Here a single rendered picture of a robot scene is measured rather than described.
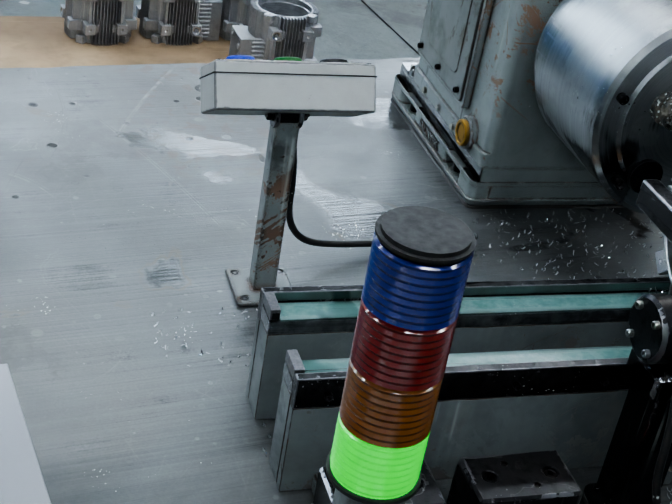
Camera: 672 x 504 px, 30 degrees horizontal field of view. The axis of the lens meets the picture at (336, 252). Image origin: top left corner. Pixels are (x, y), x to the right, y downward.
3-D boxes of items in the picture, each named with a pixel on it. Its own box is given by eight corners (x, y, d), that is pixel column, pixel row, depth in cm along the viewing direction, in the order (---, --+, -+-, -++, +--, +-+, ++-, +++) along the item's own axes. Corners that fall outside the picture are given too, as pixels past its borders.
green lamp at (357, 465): (401, 439, 86) (413, 387, 84) (430, 500, 81) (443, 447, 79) (318, 445, 84) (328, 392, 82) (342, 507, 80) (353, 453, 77)
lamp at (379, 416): (413, 387, 84) (426, 333, 82) (443, 447, 79) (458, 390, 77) (328, 392, 82) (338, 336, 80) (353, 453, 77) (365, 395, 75)
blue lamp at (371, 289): (439, 275, 79) (453, 214, 77) (473, 331, 74) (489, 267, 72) (349, 277, 77) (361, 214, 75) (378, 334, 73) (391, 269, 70)
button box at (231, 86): (355, 117, 136) (355, 68, 136) (377, 112, 129) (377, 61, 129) (199, 114, 131) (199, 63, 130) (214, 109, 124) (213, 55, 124)
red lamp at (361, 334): (426, 333, 82) (439, 275, 79) (458, 390, 77) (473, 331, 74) (338, 336, 80) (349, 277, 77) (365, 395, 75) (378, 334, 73)
